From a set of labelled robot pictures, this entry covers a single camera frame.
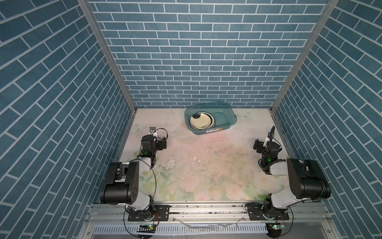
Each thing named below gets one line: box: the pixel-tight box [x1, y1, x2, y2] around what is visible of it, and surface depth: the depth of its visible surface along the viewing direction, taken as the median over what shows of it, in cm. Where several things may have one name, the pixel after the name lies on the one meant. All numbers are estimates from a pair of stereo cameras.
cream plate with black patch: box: [189, 111, 216, 130], surface depth 108 cm
